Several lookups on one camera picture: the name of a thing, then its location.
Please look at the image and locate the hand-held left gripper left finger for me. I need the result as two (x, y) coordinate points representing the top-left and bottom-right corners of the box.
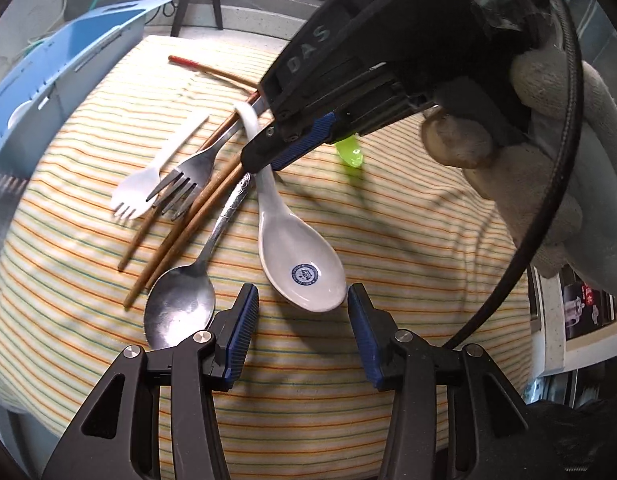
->
(41, 283), (260, 480)

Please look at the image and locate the person's right hand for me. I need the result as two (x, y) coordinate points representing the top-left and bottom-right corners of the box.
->
(421, 50), (617, 301)

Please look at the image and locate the white plastic fork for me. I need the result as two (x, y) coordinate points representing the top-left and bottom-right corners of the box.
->
(111, 114), (210, 221)

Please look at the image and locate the striped cloth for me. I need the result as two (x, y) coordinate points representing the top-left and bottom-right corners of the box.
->
(0, 35), (534, 480)

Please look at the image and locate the small green plastic spoon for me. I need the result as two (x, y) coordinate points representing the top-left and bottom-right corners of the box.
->
(335, 134), (363, 168)

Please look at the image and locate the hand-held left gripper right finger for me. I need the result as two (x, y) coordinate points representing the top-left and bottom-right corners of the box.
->
(347, 283), (579, 480)

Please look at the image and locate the metal fork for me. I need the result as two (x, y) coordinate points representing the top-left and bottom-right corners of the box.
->
(147, 97), (266, 222)

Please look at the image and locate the blue plastic basket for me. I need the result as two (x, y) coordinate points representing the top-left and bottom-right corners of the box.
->
(0, 0), (174, 196)

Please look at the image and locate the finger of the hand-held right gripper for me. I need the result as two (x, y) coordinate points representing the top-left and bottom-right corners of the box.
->
(240, 111), (340, 174)

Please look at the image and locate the white cable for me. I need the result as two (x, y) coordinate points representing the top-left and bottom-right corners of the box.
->
(27, 0), (69, 47)

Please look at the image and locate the black braided cable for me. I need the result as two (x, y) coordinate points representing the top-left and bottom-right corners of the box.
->
(441, 0), (584, 351)

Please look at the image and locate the black jacket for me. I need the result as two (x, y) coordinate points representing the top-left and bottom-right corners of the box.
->
(523, 395), (617, 480)

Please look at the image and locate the white ceramic spoon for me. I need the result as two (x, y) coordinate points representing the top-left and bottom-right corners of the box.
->
(232, 101), (347, 313)

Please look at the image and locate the printed box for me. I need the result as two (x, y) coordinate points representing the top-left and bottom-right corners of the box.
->
(563, 265), (617, 341)

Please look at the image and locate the metal spoon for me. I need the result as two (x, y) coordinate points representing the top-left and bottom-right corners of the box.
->
(143, 172), (252, 351)

